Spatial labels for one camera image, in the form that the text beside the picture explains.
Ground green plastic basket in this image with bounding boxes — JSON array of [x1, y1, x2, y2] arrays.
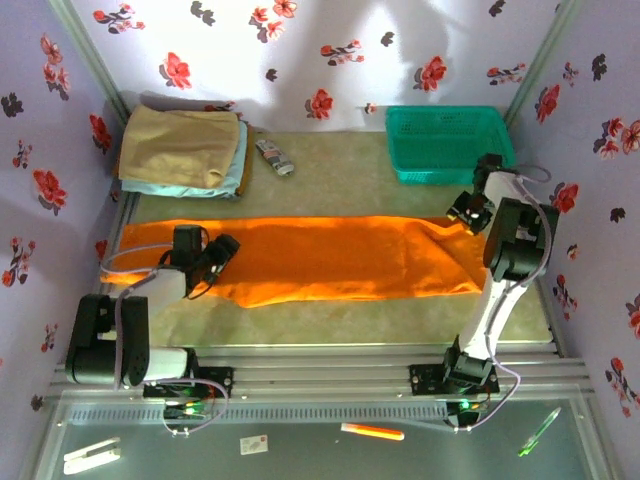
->
[[384, 104, 517, 187]]

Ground aluminium corner post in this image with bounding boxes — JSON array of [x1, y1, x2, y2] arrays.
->
[[47, 0, 131, 126], [502, 0, 587, 126]]

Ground left arm lavender cable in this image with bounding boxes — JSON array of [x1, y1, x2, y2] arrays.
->
[[99, 242, 231, 437]]

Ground orange trousers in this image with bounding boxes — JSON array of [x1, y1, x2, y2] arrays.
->
[[99, 214, 489, 309]]

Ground controller board green light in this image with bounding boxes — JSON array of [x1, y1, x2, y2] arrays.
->
[[447, 397, 489, 427], [164, 399, 210, 420]]

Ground brown folded trousers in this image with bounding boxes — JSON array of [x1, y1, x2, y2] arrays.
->
[[113, 127, 256, 199]]

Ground white plastic clip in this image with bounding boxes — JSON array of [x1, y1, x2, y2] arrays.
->
[[63, 437, 122, 476]]

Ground grey slotted cable duct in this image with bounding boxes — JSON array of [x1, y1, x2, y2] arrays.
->
[[64, 402, 451, 427]]

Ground tan folded trousers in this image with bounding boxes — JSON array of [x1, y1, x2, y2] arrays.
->
[[118, 104, 241, 190]]

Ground orange marker pen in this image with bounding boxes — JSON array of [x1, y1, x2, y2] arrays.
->
[[340, 422, 405, 442]]

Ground green pen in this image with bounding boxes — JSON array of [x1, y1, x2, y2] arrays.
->
[[517, 407, 564, 459]]

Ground aluminium front frame rails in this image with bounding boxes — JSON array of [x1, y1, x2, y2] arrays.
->
[[47, 342, 596, 404]]

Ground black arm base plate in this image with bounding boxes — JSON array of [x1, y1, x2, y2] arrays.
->
[[408, 363, 501, 399], [143, 367, 236, 400]]

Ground small white card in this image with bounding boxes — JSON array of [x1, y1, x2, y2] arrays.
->
[[239, 433, 270, 456]]

